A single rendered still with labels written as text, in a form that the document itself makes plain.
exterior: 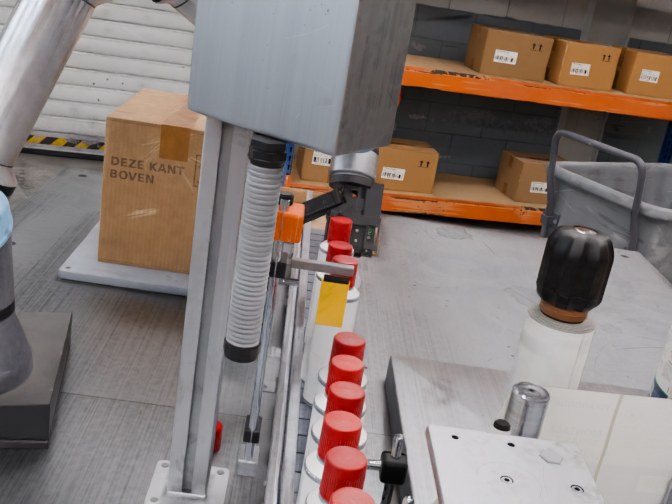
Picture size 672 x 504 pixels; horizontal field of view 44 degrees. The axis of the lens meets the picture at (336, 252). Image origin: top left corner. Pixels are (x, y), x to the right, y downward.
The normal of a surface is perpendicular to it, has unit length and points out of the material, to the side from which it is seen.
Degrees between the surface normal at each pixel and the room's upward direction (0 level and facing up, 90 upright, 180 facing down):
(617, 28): 90
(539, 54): 90
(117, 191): 90
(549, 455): 0
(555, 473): 0
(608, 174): 88
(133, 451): 0
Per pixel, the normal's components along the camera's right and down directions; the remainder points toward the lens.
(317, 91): -0.56, 0.20
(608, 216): -0.87, 0.10
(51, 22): 0.36, 0.29
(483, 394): 0.15, -0.93
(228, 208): 0.01, 0.35
